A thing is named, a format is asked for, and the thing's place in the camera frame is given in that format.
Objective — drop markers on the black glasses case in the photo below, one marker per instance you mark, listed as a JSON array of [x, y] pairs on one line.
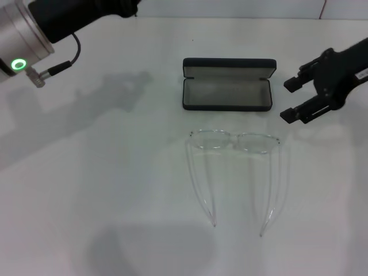
[[227, 95]]

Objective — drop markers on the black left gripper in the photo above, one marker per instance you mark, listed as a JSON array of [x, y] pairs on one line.
[[80, 14]]

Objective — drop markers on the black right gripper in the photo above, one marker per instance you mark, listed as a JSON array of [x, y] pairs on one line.
[[342, 74]]

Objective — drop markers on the clear transparent glasses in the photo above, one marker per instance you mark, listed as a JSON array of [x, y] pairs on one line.
[[211, 141]]

